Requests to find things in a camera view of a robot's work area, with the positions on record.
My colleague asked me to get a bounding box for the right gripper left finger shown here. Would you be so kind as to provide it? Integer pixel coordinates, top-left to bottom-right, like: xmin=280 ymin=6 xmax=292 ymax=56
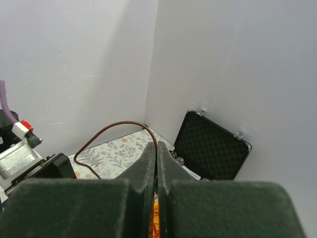
xmin=0 ymin=143 xmax=156 ymax=238

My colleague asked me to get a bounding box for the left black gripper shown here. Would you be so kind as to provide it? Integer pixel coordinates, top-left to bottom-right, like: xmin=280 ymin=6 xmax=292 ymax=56
xmin=4 ymin=153 xmax=76 ymax=196

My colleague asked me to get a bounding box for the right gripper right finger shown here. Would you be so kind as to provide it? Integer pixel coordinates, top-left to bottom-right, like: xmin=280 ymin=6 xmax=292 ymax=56
xmin=157 ymin=142 xmax=305 ymax=238

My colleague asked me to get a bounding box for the brown wire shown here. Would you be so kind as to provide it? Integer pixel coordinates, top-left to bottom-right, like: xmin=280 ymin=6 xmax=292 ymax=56
xmin=73 ymin=120 xmax=158 ymax=179

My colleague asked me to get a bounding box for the yellow plastic bin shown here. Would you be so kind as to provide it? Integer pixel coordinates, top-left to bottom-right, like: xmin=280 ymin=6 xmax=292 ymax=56
xmin=149 ymin=192 xmax=160 ymax=238

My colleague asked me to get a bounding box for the floral table mat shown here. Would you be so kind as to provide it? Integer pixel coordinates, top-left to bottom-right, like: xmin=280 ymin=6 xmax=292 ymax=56
xmin=68 ymin=124 xmax=153 ymax=179

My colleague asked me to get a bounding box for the black poker chip case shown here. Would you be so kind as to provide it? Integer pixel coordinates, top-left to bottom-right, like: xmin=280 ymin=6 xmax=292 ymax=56
xmin=172 ymin=110 xmax=252 ymax=180

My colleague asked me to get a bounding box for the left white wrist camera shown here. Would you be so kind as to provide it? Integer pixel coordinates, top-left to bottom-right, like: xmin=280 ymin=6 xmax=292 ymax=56
xmin=0 ymin=120 xmax=43 ymax=181

